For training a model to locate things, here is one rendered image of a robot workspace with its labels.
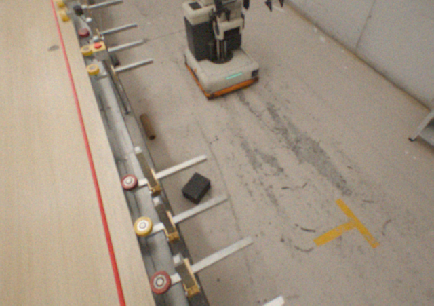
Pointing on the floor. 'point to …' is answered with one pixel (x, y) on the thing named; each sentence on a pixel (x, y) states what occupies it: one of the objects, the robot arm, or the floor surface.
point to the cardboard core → (147, 127)
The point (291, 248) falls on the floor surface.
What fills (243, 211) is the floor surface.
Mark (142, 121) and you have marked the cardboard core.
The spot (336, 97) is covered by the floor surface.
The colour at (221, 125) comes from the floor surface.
